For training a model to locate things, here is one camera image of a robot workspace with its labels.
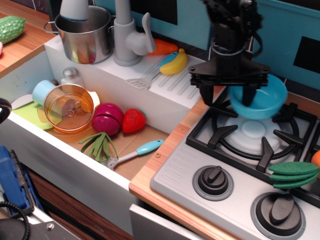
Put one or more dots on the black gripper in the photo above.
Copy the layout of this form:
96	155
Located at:
229	67

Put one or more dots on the blue plastic bowl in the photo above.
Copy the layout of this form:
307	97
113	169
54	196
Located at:
267	102

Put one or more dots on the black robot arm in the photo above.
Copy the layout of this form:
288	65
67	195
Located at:
235	23

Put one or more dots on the yellow toy banana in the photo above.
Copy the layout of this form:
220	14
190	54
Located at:
176	65

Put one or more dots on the black stove grate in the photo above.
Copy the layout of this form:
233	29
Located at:
253	145

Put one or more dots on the orange toy carrot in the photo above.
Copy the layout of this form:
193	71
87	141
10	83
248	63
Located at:
163	47

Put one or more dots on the grey stove top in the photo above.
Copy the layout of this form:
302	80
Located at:
174	181

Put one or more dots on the left black stove knob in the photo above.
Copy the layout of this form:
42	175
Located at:
213	183

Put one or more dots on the black stove knob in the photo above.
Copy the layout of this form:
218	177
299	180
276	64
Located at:
213	183
278	216

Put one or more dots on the red toy strawberry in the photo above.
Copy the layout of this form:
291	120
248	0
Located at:
133	121

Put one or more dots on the green felt leaves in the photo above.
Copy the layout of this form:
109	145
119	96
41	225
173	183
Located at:
289	175

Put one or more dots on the orange toy fruit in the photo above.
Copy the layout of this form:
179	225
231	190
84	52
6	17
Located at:
316	159

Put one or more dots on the grey toy faucet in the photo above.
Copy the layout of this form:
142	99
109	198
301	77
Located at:
130	45

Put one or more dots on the magenta toy onion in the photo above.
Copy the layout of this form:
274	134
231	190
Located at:
108	118

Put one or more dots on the right black stove knob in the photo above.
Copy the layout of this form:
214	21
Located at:
278	216

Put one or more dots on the green felt strips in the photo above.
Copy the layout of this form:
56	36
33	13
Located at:
97	146

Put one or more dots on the stainless steel pot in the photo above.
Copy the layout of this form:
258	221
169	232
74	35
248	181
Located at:
89	41

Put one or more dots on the white salt shaker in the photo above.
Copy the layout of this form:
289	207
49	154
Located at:
70	76

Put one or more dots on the orange transparent pot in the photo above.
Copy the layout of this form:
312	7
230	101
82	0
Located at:
69	108

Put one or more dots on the white blue bottle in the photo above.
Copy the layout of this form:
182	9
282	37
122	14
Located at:
75	10

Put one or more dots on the light blue cup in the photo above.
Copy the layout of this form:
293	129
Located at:
41	90

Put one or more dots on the green cutting board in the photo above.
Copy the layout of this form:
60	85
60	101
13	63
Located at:
29	112

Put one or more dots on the white toy knife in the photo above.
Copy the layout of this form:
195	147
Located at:
22	101

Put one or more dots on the green toy bitter gourd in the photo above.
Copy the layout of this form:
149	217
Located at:
11	27

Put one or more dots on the grey toy spatula blue handle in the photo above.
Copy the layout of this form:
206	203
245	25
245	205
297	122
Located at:
146	81

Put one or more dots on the grey peeler blue handle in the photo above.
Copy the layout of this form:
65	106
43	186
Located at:
144	149

